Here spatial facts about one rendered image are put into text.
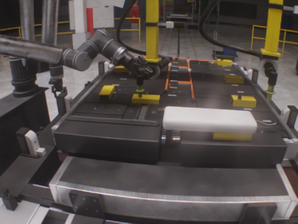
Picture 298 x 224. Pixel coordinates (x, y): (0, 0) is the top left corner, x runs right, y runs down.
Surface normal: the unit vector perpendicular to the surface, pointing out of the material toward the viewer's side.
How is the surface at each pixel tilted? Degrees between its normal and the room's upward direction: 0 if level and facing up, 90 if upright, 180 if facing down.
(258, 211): 90
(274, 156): 90
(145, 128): 0
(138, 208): 90
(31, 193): 0
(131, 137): 0
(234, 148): 90
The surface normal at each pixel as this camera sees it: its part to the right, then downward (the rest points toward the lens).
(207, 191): 0.00, -0.90
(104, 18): 0.00, 0.44
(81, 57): 0.68, 0.23
